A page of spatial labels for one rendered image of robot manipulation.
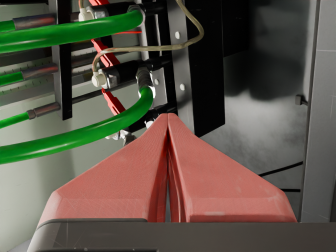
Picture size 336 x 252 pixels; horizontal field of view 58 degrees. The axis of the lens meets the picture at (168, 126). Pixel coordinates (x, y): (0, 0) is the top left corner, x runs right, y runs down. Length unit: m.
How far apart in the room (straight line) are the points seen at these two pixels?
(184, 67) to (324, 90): 0.20
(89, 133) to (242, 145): 0.45
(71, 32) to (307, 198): 0.36
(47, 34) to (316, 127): 0.31
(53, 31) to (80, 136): 0.08
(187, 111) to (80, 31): 0.29
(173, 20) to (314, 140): 0.25
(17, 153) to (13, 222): 0.54
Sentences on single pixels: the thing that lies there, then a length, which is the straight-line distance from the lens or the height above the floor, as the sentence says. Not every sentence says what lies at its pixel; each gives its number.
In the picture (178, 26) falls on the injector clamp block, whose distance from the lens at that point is 0.47.
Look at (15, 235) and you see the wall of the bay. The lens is 0.80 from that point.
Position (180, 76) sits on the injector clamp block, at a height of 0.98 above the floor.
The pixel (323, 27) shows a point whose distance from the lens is 0.38.
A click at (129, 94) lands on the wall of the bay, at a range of 0.81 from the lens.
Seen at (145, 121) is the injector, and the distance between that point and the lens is 0.47.
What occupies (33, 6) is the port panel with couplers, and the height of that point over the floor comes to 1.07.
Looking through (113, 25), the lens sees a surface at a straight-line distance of 0.26.
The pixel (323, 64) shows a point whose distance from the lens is 0.38.
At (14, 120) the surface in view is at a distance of 0.60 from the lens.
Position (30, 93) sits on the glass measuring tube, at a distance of 0.66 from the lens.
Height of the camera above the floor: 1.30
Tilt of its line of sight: 35 degrees down
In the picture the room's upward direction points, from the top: 115 degrees counter-clockwise
